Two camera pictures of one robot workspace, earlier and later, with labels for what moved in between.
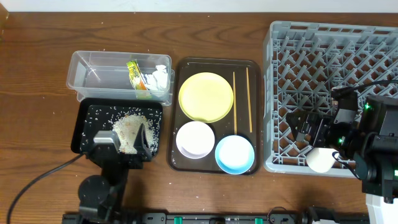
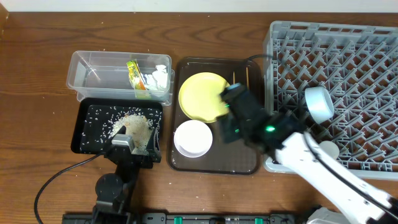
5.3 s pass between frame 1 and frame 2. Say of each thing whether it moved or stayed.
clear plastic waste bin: stayed
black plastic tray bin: stayed
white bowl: stayed
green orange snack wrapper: stayed
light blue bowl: moved
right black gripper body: moved
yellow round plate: stayed
